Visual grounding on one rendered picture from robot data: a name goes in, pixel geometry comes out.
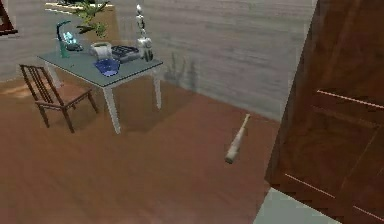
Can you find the grey desk with white legs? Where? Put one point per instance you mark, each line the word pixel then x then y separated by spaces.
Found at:
pixel 83 66

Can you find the teal desk lamp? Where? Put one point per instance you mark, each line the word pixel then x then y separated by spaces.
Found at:
pixel 62 43

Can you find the pale baseball bat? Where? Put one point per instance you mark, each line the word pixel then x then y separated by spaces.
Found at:
pixel 236 143

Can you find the silver trophy statue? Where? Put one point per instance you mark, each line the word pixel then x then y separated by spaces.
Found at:
pixel 144 43

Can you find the blue bowl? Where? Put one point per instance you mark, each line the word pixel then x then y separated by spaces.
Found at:
pixel 107 66

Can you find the white mug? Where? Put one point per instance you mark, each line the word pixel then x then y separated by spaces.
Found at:
pixel 101 50

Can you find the brown wooden chair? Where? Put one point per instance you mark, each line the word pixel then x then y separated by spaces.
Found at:
pixel 60 96

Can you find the black flat phone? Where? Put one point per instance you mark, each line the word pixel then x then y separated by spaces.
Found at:
pixel 74 47

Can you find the green house plant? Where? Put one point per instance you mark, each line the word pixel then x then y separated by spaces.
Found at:
pixel 90 16

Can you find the brown wooden door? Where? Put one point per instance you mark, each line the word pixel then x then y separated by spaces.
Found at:
pixel 336 110

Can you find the dark red wall frame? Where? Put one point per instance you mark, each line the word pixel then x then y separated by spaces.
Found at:
pixel 5 23

